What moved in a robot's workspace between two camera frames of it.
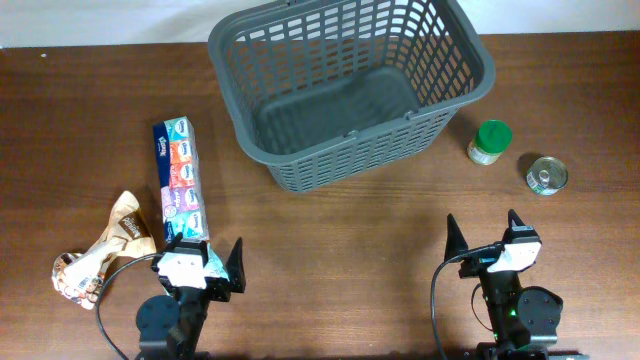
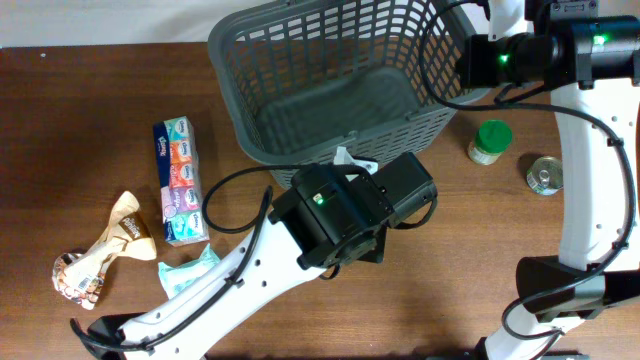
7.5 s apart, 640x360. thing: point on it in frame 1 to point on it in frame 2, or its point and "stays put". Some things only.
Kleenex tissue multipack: x=181 y=185 stays put
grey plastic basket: x=326 y=91 stays put
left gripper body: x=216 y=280 to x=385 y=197
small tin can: x=547 y=175 stays put
